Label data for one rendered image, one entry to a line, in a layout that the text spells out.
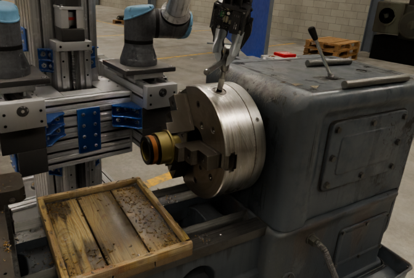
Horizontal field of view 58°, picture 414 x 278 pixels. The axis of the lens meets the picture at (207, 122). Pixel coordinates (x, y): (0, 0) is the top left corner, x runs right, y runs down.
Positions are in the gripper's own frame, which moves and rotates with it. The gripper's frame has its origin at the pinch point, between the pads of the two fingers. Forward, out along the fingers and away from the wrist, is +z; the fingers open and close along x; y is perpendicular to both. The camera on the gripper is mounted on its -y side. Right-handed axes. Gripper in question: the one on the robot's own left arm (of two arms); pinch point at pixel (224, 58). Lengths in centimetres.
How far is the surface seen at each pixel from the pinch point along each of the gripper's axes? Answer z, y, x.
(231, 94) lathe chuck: 10.4, -3.6, 3.2
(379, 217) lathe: 51, -25, 60
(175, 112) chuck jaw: 18.6, -0.6, -9.8
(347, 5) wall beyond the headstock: 167, -1071, 155
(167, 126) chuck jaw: 20.9, 3.2, -10.4
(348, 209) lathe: 42, -13, 46
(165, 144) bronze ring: 22.8, 8.8, -8.7
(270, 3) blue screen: 90, -493, -23
